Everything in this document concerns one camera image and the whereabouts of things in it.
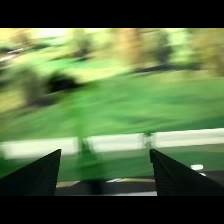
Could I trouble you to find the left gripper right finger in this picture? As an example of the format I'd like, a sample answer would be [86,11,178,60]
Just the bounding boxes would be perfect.
[149,148,224,197]

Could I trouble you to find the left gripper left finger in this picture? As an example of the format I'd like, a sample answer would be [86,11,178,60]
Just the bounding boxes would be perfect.
[0,148,63,197]

